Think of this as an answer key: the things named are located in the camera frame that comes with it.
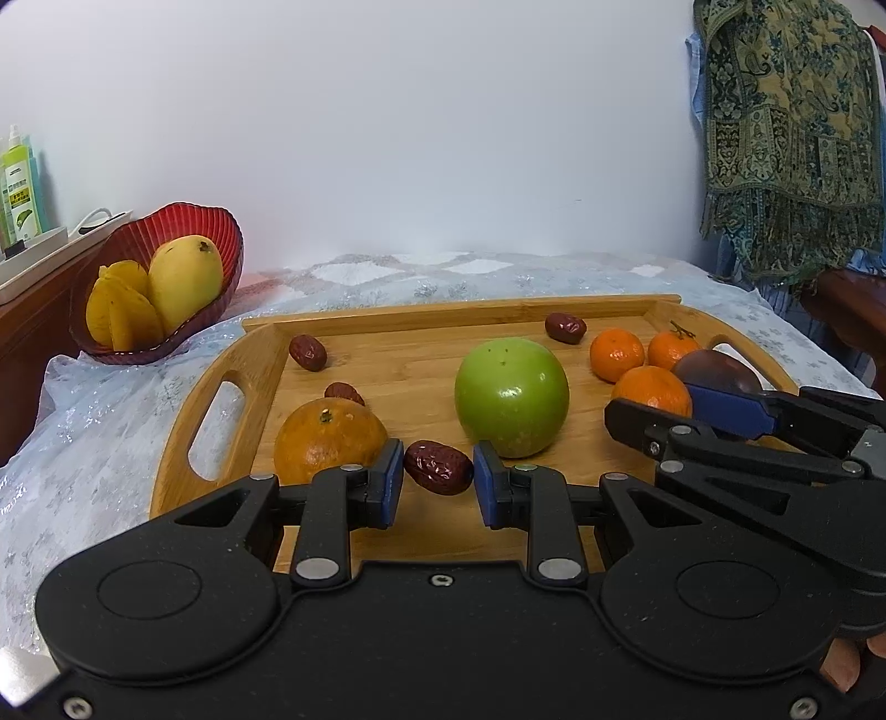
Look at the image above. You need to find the wooden side cabinet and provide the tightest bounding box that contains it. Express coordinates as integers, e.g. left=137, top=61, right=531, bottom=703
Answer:
left=0, top=240, right=105, bottom=464

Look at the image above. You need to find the bamboo serving tray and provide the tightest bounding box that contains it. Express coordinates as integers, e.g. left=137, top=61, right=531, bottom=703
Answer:
left=147, top=292, right=802, bottom=576

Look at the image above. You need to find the red glass fruit bowl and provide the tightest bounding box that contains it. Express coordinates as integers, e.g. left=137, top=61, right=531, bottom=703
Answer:
left=69, top=203, right=243, bottom=364

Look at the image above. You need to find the dark purple plum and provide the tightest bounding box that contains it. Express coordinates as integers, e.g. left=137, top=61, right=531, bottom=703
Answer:
left=673, top=349, right=763, bottom=394

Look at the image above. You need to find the stemmed small mandarin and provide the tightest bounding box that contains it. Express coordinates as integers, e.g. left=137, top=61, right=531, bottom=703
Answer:
left=647, top=322, right=701, bottom=371

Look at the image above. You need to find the snowflake sheer tablecloth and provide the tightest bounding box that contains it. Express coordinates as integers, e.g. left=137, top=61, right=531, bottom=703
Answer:
left=2, top=254, right=867, bottom=654

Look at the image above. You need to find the large dull orange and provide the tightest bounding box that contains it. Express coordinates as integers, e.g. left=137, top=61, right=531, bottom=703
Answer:
left=274, top=398, right=389, bottom=486

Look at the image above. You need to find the operator right hand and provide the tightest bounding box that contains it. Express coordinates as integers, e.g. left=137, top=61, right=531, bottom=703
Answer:
left=820, top=633, right=886, bottom=693

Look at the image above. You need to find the checkered grey white blanket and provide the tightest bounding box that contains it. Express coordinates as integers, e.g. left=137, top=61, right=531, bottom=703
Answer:
left=226, top=249, right=681, bottom=306

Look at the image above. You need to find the green apple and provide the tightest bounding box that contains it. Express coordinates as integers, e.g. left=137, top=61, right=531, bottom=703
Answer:
left=454, top=337, right=569, bottom=459

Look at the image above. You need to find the green patterned fringed shawl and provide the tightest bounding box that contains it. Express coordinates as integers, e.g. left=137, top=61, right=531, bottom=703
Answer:
left=694, top=2, right=884, bottom=286

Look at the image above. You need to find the white rectangular dish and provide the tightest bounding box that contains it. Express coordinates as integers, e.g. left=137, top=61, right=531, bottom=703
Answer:
left=0, top=227, right=68, bottom=305

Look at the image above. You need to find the blue cloth behind shawl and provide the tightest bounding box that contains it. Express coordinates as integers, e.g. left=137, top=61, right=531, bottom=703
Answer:
left=684, top=30, right=886, bottom=279

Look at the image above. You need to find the green lotion bottle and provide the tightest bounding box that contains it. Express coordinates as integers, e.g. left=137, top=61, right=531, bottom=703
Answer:
left=2, top=125, right=44, bottom=258

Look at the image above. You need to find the yellow mango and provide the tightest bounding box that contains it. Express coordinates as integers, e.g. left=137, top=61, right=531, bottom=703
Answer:
left=148, top=234, right=224, bottom=336

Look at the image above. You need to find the wooden bench right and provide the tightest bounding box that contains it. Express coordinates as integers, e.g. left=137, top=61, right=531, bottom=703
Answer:
left=802, top=270, right=886, bottom=394

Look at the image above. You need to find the red date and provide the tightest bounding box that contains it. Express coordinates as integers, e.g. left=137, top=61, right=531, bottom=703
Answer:
left=404, top=440, right=475, bottom=495
left=289, top=335, right=327, bottom=372
left=323, top=381, right=365, bottom=407
left=545, top=312, right=587, bottom=345

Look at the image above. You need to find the yellow starfruit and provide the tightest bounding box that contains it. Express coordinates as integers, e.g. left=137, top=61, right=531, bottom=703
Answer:
left=86, top=260, right=165, bottom=352

